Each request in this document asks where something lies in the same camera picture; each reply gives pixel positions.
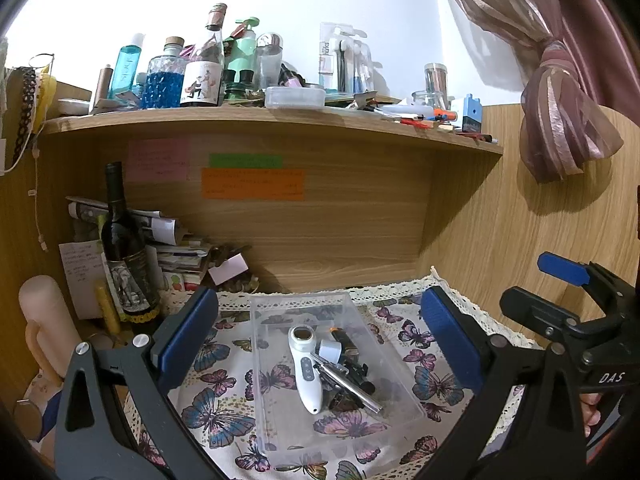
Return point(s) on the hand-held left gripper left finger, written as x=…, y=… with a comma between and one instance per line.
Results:
x=185, y=335

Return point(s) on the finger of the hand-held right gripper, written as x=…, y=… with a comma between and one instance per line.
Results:
x=540, y=310
x=562, y=266

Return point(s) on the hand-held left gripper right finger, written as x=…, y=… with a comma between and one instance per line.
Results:
x=450, y=335

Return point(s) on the clear plastic storage box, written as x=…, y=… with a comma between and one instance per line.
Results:
x=390, y=390

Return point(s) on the black torch lighter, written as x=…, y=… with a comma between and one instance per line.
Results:
x=345, y=337

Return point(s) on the silver pen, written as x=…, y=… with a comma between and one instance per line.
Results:
x=350, y=385

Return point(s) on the person's right hand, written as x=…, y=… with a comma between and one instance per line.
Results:
x=592, y=410

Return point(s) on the pile of glass beads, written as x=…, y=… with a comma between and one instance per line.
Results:
x=242, y=285

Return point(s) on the pile of papers and booklets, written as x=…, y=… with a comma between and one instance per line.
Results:
x=175, y=255

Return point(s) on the small pink box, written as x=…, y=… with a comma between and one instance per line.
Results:
x=227, y=266

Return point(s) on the yellow candle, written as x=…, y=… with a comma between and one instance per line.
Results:
x=107, y=310

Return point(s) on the butterfly print lace cloth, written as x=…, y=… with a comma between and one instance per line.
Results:
x=220, y=410

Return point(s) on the black t-shaped tool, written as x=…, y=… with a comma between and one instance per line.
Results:
x=361, y=376

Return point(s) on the dark wine bottle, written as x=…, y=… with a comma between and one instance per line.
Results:
x=122, y=250

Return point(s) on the white handwritten note paper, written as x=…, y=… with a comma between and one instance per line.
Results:
x=80, y=280

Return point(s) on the grey plug adapter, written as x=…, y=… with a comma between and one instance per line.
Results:
x=330, y=351

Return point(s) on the white handheld massager device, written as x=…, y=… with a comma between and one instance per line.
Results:
x=306, y=365

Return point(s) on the beige rounded bottle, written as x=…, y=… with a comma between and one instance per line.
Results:
x=42, y=310

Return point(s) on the orange sticky note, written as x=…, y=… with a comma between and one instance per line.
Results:
x=252, y=184

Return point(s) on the pink sticky note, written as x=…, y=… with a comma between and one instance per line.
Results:
x=157, y=160

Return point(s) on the round gold rimmed glass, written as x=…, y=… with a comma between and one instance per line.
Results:
x=27, y=417

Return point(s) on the mauve striped curtain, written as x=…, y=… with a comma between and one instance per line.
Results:
x=550, y=85

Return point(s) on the green sticky note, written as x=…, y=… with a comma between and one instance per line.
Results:
x=245, y=161

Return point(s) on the orange marker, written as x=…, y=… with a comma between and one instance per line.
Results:
x=445, y=115

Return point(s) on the short glass jar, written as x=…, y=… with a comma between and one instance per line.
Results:
x=425, y=99

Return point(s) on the white plastic tube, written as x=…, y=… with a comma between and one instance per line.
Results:
x=410, y=109

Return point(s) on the wooden shelf board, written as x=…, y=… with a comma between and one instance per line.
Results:
x=250, y=122

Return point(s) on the tall glass jar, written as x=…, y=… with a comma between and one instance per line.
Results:
x=435, y=77

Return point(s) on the clear labelled glass bottle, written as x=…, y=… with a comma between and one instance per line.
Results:
x=200, y=85

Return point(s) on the faceted glass bottle blue liquid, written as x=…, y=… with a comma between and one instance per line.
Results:
x=165, y=85

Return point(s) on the dark green ink bottle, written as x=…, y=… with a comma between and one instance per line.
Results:
x=240, y=87

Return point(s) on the white shallow dish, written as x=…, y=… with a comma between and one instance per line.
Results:
x=72, y=106

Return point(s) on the translucent plastic lidded container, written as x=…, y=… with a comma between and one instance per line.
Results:
x=295, y=97

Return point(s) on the copper coloured tube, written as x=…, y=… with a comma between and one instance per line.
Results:
x=102, y=85

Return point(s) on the blue mouthwash bottle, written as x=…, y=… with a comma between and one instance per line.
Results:
x=124, y=70

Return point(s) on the clear jar silver lid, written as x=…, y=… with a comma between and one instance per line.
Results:
x=269, y=65

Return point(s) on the black gold lace band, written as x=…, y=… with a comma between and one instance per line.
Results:
x=27, y=90

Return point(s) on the green pump bottle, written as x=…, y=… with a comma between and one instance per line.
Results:
x=245, y=47

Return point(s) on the toothbrush head blister pack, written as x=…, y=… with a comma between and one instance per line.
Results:
x=345, y=60

